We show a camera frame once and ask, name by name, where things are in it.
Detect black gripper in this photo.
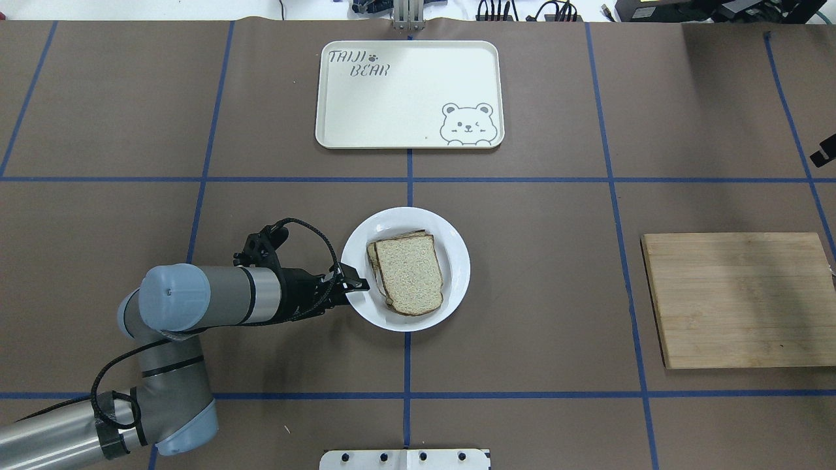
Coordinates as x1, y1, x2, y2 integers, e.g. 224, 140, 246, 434
234, 225, 370, 323

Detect bread slice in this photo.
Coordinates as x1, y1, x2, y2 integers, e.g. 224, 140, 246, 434
366, 230, 428, 307
376, 233, 444, 317

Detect white round plate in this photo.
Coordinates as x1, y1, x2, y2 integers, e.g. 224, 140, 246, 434
340, 206, 471, 332

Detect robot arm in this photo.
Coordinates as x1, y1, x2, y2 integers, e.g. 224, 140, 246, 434
2, 218, 368, 469

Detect bread slice under egg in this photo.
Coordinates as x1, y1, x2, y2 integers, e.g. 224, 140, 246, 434
366, 230, 428, 307

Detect cream bear serving tray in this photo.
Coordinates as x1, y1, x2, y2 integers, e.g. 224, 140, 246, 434
315, 40, 505, 149

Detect wooden cutting board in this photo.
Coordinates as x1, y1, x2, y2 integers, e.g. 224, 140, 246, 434
640, 232, 835, 369

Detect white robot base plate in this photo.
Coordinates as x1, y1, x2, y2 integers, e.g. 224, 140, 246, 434
319, 448, 492, 469

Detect aluminium frame post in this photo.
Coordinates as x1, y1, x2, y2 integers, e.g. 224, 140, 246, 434
391, 0, 426, 31

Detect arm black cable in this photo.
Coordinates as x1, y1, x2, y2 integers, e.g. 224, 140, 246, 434
90, 218, 342, 431

